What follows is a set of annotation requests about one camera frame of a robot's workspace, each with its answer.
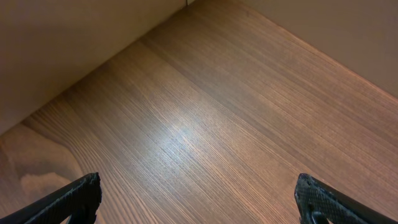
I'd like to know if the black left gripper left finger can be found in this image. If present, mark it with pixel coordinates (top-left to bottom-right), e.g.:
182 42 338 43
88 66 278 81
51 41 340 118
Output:
1 172 102 224

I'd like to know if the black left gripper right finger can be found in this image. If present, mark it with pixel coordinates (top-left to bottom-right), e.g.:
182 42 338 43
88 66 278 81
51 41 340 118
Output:
294 173 397 224

